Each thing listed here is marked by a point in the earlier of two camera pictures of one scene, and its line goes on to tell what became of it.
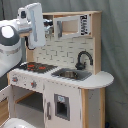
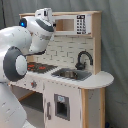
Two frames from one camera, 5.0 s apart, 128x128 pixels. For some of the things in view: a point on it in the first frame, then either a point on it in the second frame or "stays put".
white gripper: x=31 y=17 -> x=44 y=13
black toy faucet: x=80 y=65 stays put
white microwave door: x=71 y=26 stays put
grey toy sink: x=74 y=74 stays put
